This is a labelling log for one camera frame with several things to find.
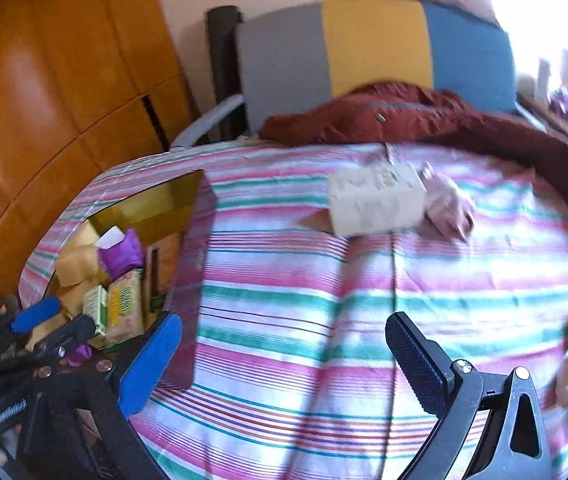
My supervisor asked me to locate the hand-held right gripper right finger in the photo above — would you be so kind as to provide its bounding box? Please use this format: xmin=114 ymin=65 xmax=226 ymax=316
xmin=385 ymin=311 xmax=555 ymax=480

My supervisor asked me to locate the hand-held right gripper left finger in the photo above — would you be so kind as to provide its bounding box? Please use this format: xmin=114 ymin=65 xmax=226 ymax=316
xmin=16 ymin=311 xmax=184 ymax=480

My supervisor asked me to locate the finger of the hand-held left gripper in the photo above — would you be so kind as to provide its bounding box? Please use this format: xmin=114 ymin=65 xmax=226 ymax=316
xmin=0 ymin=296 xmax=62 ymax=341
xmin=0 ymin=314 xmax=97 ymax=368

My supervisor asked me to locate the purple snack packet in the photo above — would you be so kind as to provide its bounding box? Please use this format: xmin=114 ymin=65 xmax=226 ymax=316
xmin=66 ymin=344 xmax=93 ymax=367
xmin=99 ymin=230 xmax=145 ymax=273

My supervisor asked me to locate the small green carton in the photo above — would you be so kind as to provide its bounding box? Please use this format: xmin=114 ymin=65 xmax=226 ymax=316
xmin=83 ymin=285 xmax=111 ymax=336

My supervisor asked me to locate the yellow green cracker packet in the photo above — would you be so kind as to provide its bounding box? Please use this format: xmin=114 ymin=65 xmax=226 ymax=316
xmin=105 ymin=268 xmax=146 ymax=347

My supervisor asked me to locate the tall brown green box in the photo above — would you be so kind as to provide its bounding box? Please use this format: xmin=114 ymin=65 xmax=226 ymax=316
xmin=145 ymin=232 xmax=183 ymax=313

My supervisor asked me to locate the white rectangular box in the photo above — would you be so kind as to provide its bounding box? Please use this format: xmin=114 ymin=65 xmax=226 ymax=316
xmin=95 ymin=226 xmax=126 ymax=251

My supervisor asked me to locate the shiny golden cardboard box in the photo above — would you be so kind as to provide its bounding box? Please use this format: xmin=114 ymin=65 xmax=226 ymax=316
xmin=39 ymin=170 xmax=217 ymax=391

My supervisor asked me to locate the white tissue box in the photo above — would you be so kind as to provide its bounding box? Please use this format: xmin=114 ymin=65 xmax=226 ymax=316
xmin=328 ymin=162 xmax=427 ymax=237

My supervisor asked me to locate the striped pink green bed sheet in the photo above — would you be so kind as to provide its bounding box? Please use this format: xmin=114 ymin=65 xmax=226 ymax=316
xmin=18 ymin=140 xmax=568 ymax=480

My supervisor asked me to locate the pink cloth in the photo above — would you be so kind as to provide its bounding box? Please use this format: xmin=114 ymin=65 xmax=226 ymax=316
xmin=421 ymin=162 xmax=476 ymax=241

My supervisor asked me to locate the maroon jacket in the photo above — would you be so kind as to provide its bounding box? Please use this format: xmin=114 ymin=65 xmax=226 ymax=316
xmin=259 ymin=82 xmax=568 ymax=226

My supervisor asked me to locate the wooden wardrobe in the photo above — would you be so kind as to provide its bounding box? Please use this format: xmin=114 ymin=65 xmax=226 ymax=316
xmin=0 ymin=0 xmax=200 ymax=271

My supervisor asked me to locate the grey black chair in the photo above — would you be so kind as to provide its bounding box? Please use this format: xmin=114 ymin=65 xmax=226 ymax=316
xmin=171 ymin=6 xmax=249 ymax=148

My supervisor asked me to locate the grey yellow blue headboard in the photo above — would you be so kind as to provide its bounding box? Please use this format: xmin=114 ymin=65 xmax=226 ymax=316
xmin=236 ymin=0 xmax=520 ymax=136

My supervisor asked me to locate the thin grey cable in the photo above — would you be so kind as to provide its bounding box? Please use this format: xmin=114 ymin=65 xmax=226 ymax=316
xmin=376 ymin=142 xmax=401 ymax=480

